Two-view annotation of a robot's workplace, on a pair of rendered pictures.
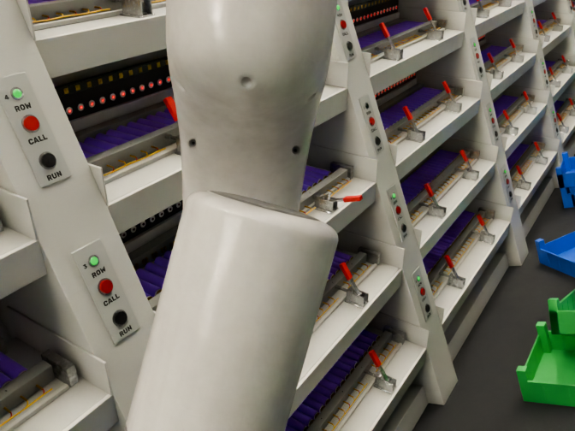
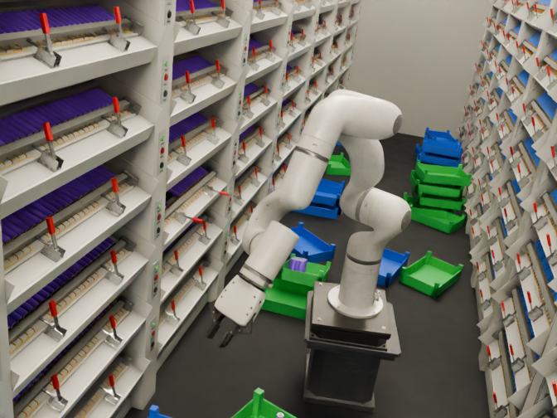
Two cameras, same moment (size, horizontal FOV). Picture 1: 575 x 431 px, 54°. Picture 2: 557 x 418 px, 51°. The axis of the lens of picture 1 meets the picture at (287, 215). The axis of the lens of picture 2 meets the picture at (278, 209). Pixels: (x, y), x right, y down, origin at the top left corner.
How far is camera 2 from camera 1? 124 cm
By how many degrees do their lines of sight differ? 29
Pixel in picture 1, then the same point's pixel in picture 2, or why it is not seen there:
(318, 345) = (189, 259)
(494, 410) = not seen: hidden behind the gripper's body
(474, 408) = not seen: hidden behind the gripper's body
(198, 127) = (273, 204)
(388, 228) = (224, 207)
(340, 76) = (231, 128)
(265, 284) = (289, 245)
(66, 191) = (161, 177)
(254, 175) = (275, 215)
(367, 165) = (226, 174)
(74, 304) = (152, 221)
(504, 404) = not seen: hidden behind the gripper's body
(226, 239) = (286, 235)
